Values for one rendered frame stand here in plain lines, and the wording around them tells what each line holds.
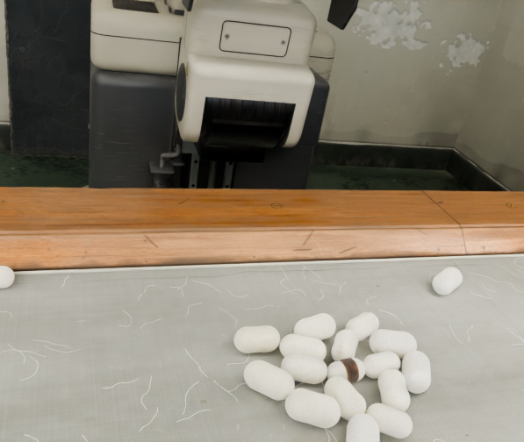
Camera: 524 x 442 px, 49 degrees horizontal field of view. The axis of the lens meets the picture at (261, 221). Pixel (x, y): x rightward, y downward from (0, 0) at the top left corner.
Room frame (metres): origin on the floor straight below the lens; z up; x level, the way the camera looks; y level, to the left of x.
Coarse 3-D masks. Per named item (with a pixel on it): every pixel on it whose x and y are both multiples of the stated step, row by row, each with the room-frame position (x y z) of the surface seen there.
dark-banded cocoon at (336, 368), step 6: (360, 360) 0.34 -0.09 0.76; (330, 366) 0.33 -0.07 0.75; (336, 366) 0.33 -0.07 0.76; (342, 366) 0.33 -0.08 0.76; (360, 366) 0.33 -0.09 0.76; (330, 372) 0.33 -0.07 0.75; (336, 372) 0.32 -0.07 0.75; (342, 372) 0.32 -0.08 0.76; (360, 372) 0.33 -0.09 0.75; (360, 378) 0.33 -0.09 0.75
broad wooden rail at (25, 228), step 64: (0, 192) 0.48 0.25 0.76; (64, 192) 0.50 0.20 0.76; (128, 192) 0.52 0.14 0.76; (192, 192) 0.55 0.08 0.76; (256, 192) 0.58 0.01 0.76; (320, 192) 0.61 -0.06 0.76; (384, 192) 0.64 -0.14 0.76; (448, 192) 0.68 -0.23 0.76; (512, 192) 0.72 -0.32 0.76; (0, 256) 0.40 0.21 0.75; (64, 256) 0.41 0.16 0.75; (128, 256) 0.43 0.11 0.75; (192, 256) 0.45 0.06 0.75; (256, 256) 0.48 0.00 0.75; (320, 256) 0.50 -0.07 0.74; (384, 256) 0.53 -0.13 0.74; (448, 256) 0.56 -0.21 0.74
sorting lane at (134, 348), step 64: (512, 256) 0.58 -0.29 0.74; (0, 320) 0.33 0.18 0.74; (64, 320) 0.34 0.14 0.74; (128, 320) 0.36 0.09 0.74; (192, 320) 0.37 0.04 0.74; (256, 320) 0.39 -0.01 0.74; (384, 320) 0.42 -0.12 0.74; (448, 320) 0.43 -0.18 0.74; (512, 320) 0.45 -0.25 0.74; (0, 384) 0.27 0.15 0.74; (64, 384) 0.28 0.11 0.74; (128, 384) 0.29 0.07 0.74; (192, 384) 0.30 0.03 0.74; (320, 384) 0.32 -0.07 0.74; (448, 384) 0.35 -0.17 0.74; (512, 384) 0.36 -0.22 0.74
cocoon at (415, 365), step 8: (416, 352) 0.36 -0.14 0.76; (408, 360) 0.35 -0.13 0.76; (416, 360) 0.34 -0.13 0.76; (424, 360) 0.35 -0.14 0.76; (408, 368) 0.34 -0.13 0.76; (416, 368) 0.34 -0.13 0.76; (424, 368) 0.34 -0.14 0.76; (408, 376) 0.33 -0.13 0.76; (416, 376) 0.33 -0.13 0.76; (424, 376) 0.33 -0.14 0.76; (408, 384) 0.33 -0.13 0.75; (416, 384) 0.33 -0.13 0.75; (424, 384) 0.33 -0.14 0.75; (416, 392) 0.33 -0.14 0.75
